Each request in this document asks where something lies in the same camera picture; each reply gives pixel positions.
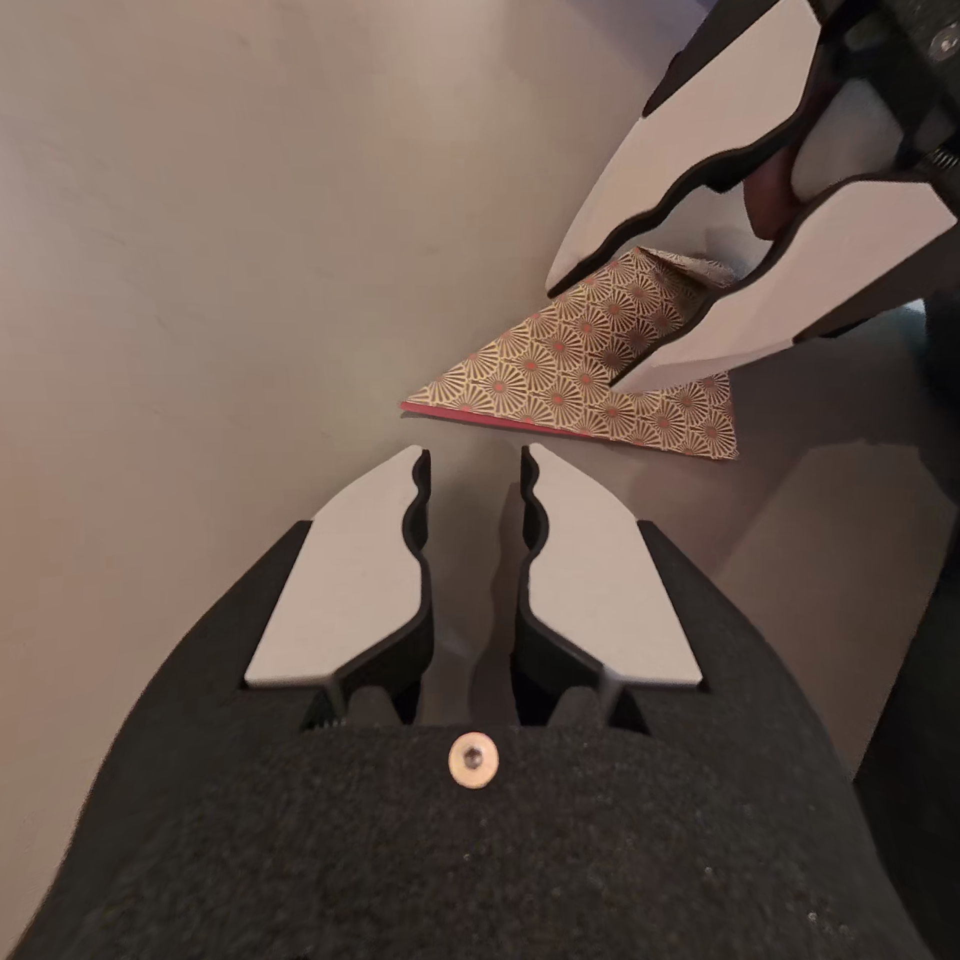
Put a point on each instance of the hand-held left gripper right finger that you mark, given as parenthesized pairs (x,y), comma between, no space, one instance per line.
(607,592)

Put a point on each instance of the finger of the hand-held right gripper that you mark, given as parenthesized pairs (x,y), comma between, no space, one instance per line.
(840,270)
(697,127)

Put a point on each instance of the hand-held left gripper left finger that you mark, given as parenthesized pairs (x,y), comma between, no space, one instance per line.
(345,592)

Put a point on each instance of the gold patterned origami paper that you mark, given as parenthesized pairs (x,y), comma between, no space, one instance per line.
(570,375)

